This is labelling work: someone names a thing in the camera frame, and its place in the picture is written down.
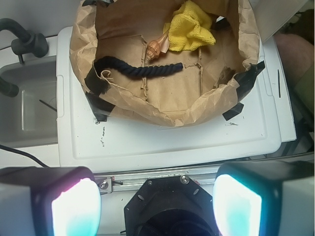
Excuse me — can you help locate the brown paper bag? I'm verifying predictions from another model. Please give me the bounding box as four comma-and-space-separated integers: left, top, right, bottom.
70, 0, 259, 127

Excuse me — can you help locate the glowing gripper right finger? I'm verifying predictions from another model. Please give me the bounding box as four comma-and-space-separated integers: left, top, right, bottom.
213, 161, 315, 236

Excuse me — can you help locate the black octagonal mount plate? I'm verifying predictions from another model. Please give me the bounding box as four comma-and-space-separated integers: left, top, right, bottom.
124, 177, 219, 236

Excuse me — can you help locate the black cable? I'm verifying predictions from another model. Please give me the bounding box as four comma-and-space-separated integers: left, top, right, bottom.
0, 144, 45, 167

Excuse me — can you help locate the dark blue twisted rope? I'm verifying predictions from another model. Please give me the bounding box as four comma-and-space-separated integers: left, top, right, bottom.
94, 57, 184, 80

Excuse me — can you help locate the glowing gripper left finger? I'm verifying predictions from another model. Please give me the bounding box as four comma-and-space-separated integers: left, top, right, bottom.
0, 167, 101, 236

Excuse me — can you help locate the white plastic bin lid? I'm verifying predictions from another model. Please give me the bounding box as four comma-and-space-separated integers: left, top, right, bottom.
56, 27, 282, 173

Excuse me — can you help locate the yellow microfiber cloth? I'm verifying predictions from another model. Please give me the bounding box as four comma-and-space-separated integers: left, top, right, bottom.
163, 0, 216, 52

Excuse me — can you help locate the black tape right strip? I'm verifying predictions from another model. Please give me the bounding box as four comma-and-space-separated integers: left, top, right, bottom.
223, 61, 265, 121

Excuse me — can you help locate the black hose end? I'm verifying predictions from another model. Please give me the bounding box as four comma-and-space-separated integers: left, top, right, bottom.
0, 77, 19, 97

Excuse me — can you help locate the grey sink basin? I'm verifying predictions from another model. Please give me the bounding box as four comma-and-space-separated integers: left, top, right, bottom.
0, 56, 58, 148

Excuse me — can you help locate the tan spiral seashell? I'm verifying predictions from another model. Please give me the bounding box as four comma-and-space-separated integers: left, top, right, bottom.
146, 31, 170, 61

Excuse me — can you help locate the black faucet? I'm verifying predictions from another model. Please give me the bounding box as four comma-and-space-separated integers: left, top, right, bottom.
0, 18, 49, 64

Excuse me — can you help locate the black tape strip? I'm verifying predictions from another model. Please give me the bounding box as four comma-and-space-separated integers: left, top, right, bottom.
223, 61, 265, 121
85, 66, 115, 122

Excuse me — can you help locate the aluminium extrusion rail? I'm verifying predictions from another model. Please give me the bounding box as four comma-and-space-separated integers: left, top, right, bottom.
94, 165, 219, 195

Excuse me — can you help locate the black tape left strip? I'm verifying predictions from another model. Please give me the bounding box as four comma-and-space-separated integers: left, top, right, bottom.
85, 66, 115, 122

